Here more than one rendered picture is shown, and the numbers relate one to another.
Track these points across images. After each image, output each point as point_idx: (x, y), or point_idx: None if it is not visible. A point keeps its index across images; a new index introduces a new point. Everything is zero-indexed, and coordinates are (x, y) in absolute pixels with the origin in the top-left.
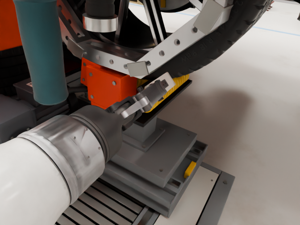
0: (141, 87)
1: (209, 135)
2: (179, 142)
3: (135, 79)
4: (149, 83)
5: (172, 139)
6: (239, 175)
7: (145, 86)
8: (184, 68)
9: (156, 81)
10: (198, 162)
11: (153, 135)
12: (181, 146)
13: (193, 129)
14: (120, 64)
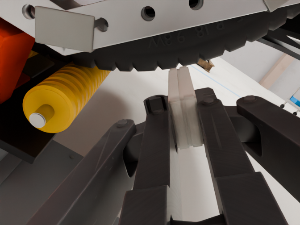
0: (165, 100)
1: (82, 152)
2: (57, 172)
3: (29, 50)
4: (173, 91)
5: (45, 165)
6: (119, 212)
7: (175, 102)
8: (147, 58)
9: (272, 105)
10: None
11: (11, 157)
12: (62, 178)
13: (60, 139)
14: (12, 2)
